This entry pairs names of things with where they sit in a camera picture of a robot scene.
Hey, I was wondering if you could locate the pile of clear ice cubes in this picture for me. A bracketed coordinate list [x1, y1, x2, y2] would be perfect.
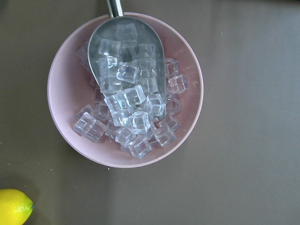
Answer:
[73, 20, 187, 159]

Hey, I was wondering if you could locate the metal ice scoop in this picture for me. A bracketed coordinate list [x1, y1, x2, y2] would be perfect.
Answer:
[87, 0, 166, 99]

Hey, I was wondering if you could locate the pink bowl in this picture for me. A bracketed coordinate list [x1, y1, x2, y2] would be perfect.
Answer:
[47, 12, 203, 168]

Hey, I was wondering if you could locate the yellow lemon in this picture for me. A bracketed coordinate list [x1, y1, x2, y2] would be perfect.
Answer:
[0, 189, 34, 225]

